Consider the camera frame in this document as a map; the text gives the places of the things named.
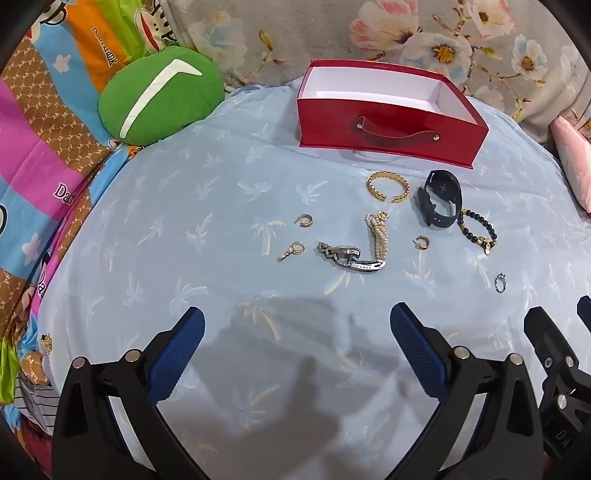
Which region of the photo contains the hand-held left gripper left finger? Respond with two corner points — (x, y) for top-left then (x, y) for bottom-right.
(50, 305), (218, 480)

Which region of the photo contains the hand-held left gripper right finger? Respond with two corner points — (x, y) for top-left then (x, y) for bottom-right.
(390, 302), (546, 480)

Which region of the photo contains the silver link bracelet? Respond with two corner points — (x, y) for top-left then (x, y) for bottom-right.
(317, 241), (387, 275)

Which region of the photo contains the pearl bracelet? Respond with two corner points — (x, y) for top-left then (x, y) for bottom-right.
(364, 211), (389, 261)

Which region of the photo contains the black bead bracelet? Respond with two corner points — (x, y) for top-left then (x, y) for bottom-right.
(457, 208), (499, 256)

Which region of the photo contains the black smartwatch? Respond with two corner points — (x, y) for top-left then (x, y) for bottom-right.
(417, 169), (464, 228)

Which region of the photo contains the gold chain bracelet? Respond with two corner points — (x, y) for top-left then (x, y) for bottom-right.
(367, 171), (411, 204)

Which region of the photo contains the red box with strap handle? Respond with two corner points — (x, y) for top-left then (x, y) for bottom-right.
(296, 59), (489, 168)

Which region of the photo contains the pink pillow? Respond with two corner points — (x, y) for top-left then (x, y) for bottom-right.
(549, 115), (591, 217)

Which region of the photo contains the light blue palm print sheet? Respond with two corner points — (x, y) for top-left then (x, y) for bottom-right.
(37, 76), (591, 480)

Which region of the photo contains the colourful cartoon blanket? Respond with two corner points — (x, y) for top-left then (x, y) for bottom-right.
(0, 0), (185, 437)

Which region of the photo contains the green round cushion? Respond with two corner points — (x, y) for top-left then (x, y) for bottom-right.
(98, 46), (225, 146)

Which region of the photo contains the grey floral blanket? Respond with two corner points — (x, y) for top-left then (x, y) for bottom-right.
(166, 0), (591, 144)

